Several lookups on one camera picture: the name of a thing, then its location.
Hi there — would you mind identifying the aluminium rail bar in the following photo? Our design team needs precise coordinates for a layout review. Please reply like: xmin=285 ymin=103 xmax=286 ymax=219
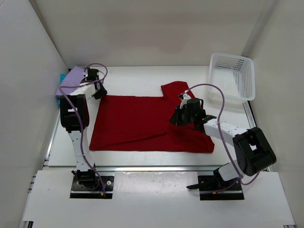
xmin=97 ymin=165 xmax=220 ymax=173

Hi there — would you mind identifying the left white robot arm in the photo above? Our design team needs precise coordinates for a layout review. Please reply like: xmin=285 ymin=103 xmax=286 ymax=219
xmin=58 ymin=66 xmax=108 ymax=194

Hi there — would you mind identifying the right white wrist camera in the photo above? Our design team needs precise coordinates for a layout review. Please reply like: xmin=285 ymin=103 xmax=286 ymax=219
xmin=179 ymin=90 xmax=191 ymax=109

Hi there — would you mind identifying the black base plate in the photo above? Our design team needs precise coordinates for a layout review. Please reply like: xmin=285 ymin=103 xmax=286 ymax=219
xmin=186 ymin=175 xmax=245 ymax=200
xmin=70 ymin=175 xmax=114 ymax=199

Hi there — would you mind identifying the teal t shirt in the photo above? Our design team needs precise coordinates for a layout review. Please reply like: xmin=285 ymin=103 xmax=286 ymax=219
xmin=55 ymin=73 xmax=67 ymax=106

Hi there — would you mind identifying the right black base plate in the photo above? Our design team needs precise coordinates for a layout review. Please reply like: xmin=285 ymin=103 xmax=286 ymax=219
xmin=186 ymin=175 xmax=245 ymax=200

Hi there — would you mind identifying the red t shirt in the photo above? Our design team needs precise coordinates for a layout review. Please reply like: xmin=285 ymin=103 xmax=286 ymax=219
xmin=89 ymin=81 xmax=215 ymax=153

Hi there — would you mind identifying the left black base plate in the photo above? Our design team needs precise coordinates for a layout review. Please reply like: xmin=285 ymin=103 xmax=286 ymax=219
xmin=70 ymin=175 xmax=114 ymax=199

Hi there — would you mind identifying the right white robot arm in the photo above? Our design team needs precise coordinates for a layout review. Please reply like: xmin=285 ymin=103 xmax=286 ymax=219
xmin=170 ymin=94 xmax=276 ymax=190

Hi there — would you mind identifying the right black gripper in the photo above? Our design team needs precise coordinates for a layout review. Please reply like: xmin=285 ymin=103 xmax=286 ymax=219
xmin=170 ymin=105 xmax=196 ymax=127

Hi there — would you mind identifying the lavender t shirt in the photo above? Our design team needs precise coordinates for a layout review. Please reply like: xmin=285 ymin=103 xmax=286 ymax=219
xmin=55 ymin=66 xmax=84 ymax=97

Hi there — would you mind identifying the white plastic laundry basket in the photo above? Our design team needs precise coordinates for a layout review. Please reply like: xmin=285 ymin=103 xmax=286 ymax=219
xmin=208 ymin=53 xmax=256 ymax=105

